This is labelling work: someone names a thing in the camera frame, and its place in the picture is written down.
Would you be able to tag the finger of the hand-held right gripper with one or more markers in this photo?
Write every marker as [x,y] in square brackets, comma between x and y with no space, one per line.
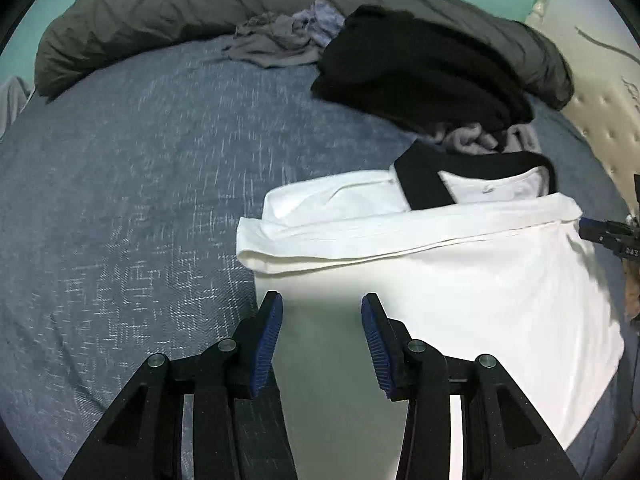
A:
[600,232]

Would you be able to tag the dark grey rolled duvet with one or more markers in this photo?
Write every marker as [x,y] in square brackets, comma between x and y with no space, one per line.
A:
[165,10]

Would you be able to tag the pale grey bed sheet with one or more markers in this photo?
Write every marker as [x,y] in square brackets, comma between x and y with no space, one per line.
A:
[12,105]

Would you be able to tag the cream tufted headboard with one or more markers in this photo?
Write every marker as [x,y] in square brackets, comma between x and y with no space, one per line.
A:
[600,110]

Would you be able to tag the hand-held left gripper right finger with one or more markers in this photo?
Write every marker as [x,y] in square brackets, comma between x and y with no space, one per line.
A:
[377,350]

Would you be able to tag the blue-grey garment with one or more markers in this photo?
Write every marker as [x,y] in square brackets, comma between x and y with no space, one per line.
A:
[285,35]

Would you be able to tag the white shirt with black collar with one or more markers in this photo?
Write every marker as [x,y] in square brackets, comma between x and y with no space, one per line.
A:
[475,280]

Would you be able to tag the person's right hand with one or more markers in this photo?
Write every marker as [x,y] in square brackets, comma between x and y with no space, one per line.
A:
[632,290]

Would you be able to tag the blue patterned bedspread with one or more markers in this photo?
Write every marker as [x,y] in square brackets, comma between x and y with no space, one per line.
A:
[125,210]

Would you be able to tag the black garment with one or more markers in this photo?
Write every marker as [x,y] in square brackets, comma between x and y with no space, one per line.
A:
[415,70]

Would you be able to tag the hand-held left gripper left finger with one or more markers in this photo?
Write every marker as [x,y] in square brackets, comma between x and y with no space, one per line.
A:
[265,350]

